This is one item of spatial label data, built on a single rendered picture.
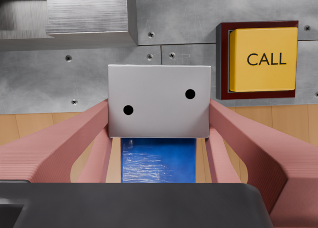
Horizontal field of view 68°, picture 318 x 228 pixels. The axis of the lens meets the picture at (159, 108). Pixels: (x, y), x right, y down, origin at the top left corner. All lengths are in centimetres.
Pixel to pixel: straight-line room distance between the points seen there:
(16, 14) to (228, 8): 20
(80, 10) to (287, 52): 19
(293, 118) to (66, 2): 26
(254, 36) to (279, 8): 7
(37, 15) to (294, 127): 29
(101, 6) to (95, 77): 11
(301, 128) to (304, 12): 13
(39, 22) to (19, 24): 2
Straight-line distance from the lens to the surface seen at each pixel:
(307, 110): 32
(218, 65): 26
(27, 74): 30
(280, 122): 31
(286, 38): 26
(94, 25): 18
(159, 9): 28
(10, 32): 22
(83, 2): 19
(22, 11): 24
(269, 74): 25
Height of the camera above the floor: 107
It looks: 82 degrees down
